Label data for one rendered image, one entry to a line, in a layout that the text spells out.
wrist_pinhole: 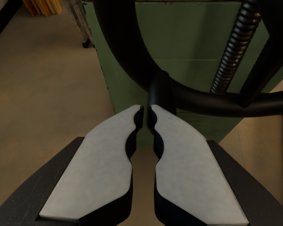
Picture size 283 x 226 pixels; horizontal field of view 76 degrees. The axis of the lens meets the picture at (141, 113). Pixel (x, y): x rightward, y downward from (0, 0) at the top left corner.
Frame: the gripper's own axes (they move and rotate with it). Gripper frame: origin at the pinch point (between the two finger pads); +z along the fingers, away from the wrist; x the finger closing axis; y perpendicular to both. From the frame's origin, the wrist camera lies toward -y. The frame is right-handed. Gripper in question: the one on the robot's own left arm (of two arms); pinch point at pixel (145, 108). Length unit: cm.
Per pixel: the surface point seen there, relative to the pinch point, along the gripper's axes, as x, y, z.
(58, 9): -72, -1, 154
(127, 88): -5.1, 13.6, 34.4
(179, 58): 6.8, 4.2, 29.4
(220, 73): 10.2, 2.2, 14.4
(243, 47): 11.2, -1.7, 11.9
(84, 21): -39, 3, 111
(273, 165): 61, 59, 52
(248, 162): 49, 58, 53
